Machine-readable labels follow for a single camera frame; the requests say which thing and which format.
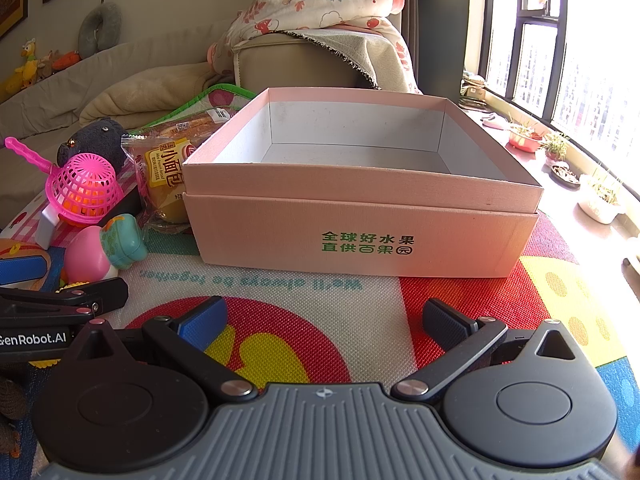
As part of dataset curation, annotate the small potted plant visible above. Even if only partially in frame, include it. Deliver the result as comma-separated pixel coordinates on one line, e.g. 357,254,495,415
541,131,572,167

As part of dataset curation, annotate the floral printed blanket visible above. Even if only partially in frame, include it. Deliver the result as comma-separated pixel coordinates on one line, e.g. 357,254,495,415
206,0,424,96

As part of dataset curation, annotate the teal plastic toy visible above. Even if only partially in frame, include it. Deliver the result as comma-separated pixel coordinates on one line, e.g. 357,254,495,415
99,213,149,269

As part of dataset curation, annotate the black framed window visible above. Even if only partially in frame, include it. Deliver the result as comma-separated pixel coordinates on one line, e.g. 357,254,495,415
464,0,640,161

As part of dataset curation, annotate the white plant pot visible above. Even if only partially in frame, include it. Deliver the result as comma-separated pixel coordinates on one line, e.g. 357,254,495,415
577,169,627,225

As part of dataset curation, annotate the beige sofa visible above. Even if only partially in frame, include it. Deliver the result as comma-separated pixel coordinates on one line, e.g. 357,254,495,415
0,30,403,233

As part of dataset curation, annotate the grey neck pillow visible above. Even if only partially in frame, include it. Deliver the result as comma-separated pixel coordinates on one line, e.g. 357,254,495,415
76,0,124,52

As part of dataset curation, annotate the black plush toy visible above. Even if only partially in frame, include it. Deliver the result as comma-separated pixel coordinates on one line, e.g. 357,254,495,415
56,117,129,172

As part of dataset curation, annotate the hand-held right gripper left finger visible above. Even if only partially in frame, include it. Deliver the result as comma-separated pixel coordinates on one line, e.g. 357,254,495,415
65,296,257,404

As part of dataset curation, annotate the yellow label bread packet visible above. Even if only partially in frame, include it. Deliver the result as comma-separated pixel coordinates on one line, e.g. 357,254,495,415
122,132,202,234

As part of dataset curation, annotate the grey fringed cloth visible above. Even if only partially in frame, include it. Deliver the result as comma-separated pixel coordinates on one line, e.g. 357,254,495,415
284,25,417,94

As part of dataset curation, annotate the pink cardboard box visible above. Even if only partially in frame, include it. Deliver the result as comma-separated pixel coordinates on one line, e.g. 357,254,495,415
181,86,545,279

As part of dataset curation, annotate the red plant pot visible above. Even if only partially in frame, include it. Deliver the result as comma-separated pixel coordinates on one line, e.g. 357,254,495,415
506,119,544,154

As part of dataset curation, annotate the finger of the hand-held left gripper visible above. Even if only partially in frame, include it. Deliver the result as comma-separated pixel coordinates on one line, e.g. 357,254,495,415
0,255,48,289
0,277,130,330

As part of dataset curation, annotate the dark curtain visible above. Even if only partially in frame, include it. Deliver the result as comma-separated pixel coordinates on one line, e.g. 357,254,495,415
400,0,474,100

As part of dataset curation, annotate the pink egg toy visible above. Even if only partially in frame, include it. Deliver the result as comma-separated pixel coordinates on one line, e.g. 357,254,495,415
64,225,120,284

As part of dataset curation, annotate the pink plastic basket scoop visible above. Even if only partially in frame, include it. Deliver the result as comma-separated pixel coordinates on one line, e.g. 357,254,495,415
4,136,124,227

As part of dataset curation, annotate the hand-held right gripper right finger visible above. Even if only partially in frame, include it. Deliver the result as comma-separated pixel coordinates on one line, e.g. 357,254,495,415
391,298,594,404

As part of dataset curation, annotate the yellow duck plush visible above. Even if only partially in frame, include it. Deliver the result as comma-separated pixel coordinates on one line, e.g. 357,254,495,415
4,37,42,97

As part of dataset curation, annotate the orange plush toy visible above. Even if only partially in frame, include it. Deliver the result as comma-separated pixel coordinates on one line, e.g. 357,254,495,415
51,50,82,72

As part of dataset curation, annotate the dark shallow dish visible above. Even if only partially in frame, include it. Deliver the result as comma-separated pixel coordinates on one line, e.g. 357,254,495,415
550,162,582,189

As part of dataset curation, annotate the clear bread loaf packet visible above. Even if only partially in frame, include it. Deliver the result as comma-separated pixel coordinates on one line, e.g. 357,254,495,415
132,109,242,144

